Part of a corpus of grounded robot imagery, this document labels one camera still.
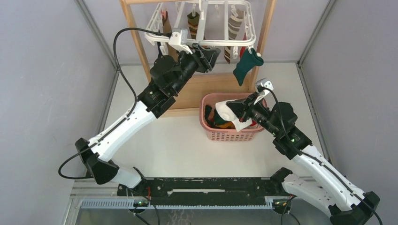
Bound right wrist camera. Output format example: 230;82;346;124
254;78;274;104

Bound red sock with face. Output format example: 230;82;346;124
239;33;247;59

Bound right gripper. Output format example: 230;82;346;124
227;92;280;137

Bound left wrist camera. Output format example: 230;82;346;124
168;28;193;54

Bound white plastic clip hanger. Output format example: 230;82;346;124
145;2;249;59

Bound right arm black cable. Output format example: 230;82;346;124
262;87;383;225

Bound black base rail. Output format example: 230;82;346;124
117;177;289;207

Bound dark green sock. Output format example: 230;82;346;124
233;48;264;86

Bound olive orange striped sock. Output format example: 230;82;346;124
187;11;200;39

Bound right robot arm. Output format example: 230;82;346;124
225;93;383;225

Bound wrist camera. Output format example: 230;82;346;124
254;78;274;104
168;28;193;54

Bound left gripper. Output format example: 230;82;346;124
170;43;220;95

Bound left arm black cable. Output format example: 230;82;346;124
58;27;171;180

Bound green sock in basket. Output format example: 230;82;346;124
204;105;227;129

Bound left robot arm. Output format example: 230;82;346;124
75;43;221;195

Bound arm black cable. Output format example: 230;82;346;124
58;27;171;180
262;87;383;225

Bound pink laundry basket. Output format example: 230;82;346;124
199;93;264;142

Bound mustard yellow sock in basket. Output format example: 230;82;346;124
214;121;235;129

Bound tan brown sock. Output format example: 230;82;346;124
161;9;177;60

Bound wooden hanger stand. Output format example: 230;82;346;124
120;0;276;116

